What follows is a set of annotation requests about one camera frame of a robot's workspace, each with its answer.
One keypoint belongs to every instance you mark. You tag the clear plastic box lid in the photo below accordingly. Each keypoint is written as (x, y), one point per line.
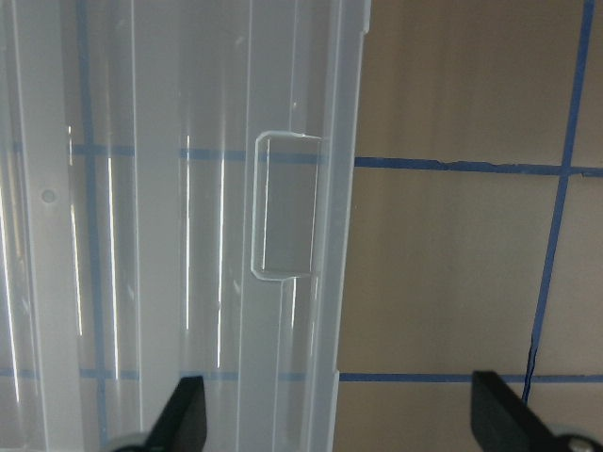
(175, 202)

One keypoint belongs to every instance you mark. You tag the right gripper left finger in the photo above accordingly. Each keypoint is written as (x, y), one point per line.
(182, 425)

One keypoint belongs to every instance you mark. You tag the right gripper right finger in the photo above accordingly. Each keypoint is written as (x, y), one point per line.
(500, 421)

